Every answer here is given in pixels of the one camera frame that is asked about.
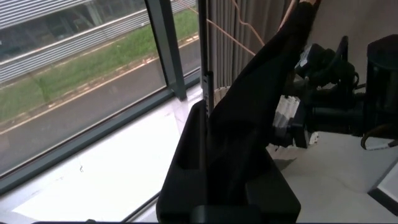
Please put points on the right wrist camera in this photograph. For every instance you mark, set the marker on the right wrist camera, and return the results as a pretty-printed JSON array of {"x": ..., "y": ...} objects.
[{"x": 326, "y": 65}]

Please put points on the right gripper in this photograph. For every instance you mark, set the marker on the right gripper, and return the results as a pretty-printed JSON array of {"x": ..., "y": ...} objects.
[{"x": 335, "y": 119}]

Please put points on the black garment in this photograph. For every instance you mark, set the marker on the black garment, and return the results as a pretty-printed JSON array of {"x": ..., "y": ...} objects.
[{"x": 248, "y": 118}]

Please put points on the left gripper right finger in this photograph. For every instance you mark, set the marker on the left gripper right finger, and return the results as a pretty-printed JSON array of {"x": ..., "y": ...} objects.
[{"x": 273, "y": 193}]

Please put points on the beige curtain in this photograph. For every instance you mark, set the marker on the beige curtain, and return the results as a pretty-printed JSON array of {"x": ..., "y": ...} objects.
[{"x": 227, "y": 62}]

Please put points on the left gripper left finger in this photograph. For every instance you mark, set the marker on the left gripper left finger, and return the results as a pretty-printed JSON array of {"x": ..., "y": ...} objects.
[{"x": 183, "y": 174}]

